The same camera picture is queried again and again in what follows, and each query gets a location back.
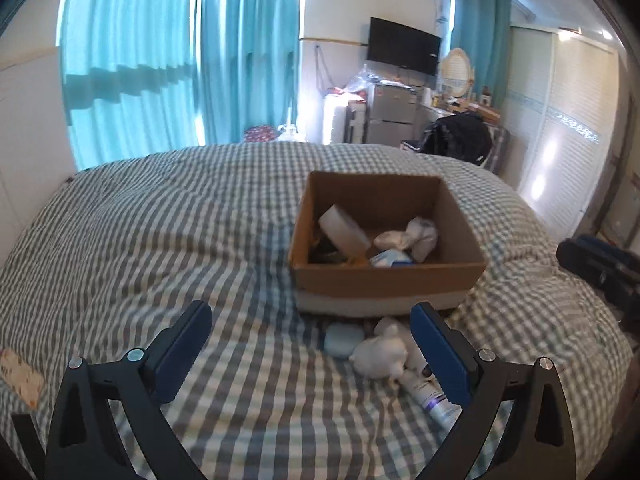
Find wide teal curtain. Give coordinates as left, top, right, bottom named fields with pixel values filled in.
left=59, top=0, right=302, bottom=172

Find brown cardboard box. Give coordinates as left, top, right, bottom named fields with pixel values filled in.
left=289, top=170, right=489, bottom=319

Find white appliance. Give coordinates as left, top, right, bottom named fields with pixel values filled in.
left=324, top=94, right=351, bottom=146

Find white wardrobe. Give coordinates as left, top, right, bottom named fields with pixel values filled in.
left=501, top=24, right=628, bottom=242

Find white tube with purple label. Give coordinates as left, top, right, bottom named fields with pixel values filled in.
left=399, top=332, right=464, bottom=432

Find oval mirror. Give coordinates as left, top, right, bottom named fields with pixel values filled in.
left=439, top=48, right=476, bottom=102

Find clear plastic bags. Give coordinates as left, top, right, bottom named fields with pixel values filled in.
left=345, top=61, right=407, bottom=95

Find black bag on chair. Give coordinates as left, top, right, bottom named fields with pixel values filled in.
left=416, top=112, right=494, bottom=167

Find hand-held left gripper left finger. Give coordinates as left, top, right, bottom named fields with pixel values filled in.
left=45, top=301, right=213, bottom=480

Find narrow teal curtain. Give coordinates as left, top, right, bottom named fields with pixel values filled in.
left=448, top=0, right=512, bottom=111

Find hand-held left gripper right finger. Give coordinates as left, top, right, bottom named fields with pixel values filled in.
left=410, top=302, right=583, bottom=480

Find red patterned cloth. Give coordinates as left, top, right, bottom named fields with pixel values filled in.
left=243, top=125, right=277, bottom=144

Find silver refrigerator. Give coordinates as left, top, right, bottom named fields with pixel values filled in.
left=366, top=83, right=421, bottom=147

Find patterned card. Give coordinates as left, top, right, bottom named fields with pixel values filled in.
left=0, top=348, right=47, bottom=409

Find light blue case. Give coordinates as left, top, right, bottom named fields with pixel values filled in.
left=324, top=323, right=369, bottom=359

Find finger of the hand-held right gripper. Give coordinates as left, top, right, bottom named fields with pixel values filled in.
left=556, top=240, right=640, bottom=311
left=575, top=235, right=640, bottom=273

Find white crumpled tissue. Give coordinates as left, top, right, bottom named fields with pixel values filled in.
left=374, top=217, right=439, bottom=263

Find wooden dressing table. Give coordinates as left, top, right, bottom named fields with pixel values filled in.
left=419, top=98, right=502, bottom=126

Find white tape roll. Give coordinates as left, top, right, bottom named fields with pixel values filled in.
left=319, top=204, right=374, bottom=257

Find blue and white packet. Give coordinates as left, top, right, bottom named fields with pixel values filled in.
left=369, top=248, right=416, bottom=267

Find white plush toy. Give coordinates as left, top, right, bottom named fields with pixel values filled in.
left=349, top=317, right=410, bottom=379

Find black television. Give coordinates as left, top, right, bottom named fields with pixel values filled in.
left=366, top=16, right=443, bottom=77

